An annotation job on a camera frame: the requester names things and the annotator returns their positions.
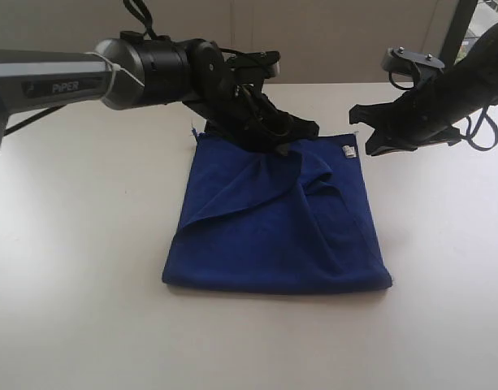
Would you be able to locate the blue towel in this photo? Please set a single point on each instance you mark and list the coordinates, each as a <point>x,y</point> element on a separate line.
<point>296,224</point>

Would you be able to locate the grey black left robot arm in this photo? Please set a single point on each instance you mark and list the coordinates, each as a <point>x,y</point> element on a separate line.
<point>124,73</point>

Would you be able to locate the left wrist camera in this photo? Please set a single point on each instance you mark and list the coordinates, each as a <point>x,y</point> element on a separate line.
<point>253,68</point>

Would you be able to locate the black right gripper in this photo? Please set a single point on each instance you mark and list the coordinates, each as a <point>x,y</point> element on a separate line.
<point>419,118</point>

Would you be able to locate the dark window frame post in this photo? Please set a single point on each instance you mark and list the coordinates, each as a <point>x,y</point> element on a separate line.
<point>456,31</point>

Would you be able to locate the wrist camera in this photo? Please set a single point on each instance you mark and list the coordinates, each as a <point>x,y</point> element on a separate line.
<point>420,68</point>
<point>253,68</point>

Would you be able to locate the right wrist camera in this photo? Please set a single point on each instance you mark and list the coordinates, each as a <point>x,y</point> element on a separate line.
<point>420,68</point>

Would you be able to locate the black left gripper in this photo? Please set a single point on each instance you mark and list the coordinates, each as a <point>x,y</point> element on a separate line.
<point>233,114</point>

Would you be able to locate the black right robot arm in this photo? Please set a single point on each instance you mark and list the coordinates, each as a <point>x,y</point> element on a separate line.
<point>476,78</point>

